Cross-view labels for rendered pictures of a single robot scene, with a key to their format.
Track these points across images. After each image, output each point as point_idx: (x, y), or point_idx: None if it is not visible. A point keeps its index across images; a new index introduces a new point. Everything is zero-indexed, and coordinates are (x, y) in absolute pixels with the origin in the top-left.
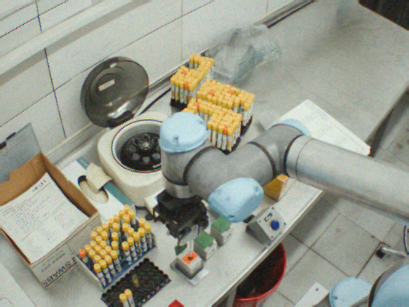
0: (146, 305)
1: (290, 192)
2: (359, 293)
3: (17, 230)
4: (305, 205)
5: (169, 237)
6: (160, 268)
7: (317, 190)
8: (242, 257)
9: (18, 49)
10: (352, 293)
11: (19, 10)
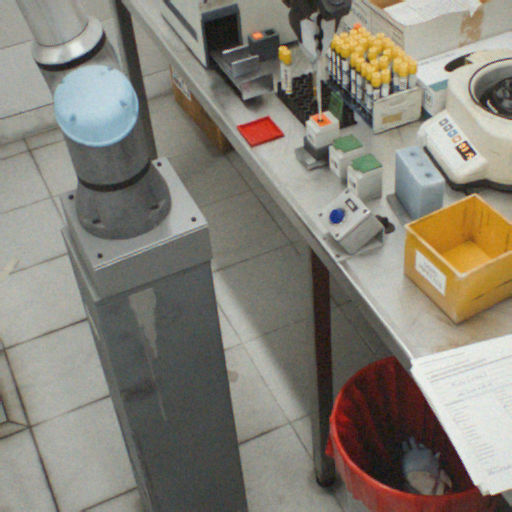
0: (288, 113)
1: (419, 297)
2: (97, 94)
3: (424, 1)
4: (379, 308)
5: (385, 147)
6: (339, 131)
7: (406, 339)
8: (317, 207)
9: None
10: (104, 87)
11: None
